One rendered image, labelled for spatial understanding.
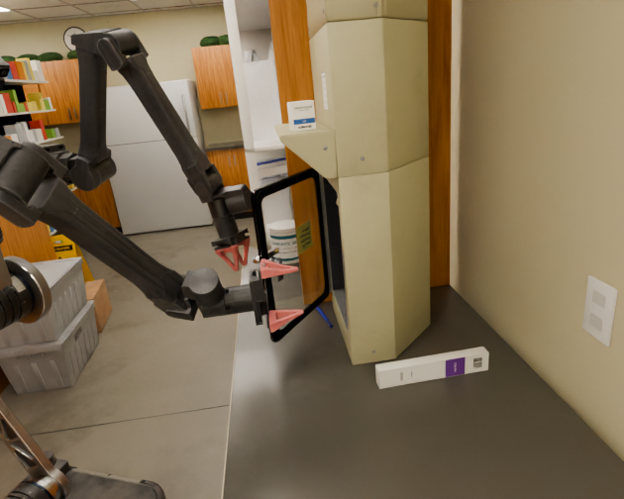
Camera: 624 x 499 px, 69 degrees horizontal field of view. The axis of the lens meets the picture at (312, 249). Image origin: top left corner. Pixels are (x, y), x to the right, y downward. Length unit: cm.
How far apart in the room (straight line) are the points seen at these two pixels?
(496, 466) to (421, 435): 14
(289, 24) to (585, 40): 71
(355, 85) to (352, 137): 10
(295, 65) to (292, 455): 96
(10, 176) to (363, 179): 63
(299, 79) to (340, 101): 38
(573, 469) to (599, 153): 55
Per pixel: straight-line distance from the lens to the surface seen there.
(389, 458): 94
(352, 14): 99
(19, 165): 78
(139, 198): 617
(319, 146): 97
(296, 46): 134
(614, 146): 93
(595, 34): 98
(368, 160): 99
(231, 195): 123
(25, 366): 327
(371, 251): 105
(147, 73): 123
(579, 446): 103
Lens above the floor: 160
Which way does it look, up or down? 20 degrees down
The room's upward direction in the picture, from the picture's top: 6 degrees counter-clockwise
